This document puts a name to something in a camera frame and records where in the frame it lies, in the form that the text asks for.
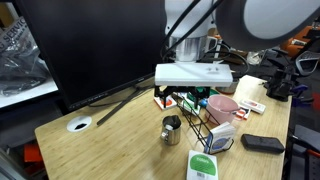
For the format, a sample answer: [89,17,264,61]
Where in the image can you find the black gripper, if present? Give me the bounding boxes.
[153,85,212,110]

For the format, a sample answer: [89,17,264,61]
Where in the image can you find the silver metal jug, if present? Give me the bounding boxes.
[159,114,183,146]

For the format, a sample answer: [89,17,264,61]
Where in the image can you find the white card with orange circle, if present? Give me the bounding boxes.
[153,94,178,111]

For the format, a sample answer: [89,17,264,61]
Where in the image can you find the pink bowl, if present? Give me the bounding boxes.
[204,94,242,126]

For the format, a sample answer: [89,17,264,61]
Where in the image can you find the stainless steel bowl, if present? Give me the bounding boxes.
[214,78,240,95]

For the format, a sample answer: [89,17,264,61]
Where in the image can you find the white box with blue print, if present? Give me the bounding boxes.
[205,121,237,155]

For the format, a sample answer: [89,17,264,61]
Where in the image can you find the black monitor stand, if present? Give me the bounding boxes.
[88,83,156,127]

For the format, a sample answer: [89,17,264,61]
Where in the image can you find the white card with green circle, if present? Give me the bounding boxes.
[185,149,219,180]

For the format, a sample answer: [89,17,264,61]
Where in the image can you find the white card with red print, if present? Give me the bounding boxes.
[240,98,267,115]

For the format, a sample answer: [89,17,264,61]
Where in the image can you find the black oblong case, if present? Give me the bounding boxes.
[240,133,286,155]

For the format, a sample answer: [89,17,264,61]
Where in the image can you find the black clamp stand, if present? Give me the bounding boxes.
[263,49,320,103]

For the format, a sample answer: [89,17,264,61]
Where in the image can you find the black computer monitor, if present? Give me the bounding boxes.
[14,0,168,113]

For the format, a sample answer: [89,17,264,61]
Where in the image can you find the black chair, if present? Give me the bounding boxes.
[283,124,320,180]

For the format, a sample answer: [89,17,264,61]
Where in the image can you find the orange machine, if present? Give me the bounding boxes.
[279,24,320,58]

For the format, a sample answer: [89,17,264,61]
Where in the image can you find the white shelf board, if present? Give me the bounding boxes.
[0,78,59,109]

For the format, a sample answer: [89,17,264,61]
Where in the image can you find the orange box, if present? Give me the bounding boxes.
[23,143,44,164]

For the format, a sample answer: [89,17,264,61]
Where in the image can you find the black plastic bag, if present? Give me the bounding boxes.
[0,43,51,98]

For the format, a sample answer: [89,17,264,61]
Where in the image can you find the white printed bag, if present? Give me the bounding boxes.
[0,16,38,54]

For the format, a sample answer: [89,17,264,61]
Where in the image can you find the black wire rack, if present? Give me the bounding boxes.
[173,88,235,155]

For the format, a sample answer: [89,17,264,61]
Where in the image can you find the white desk cable grommet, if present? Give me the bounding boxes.
[66,115,93,133]

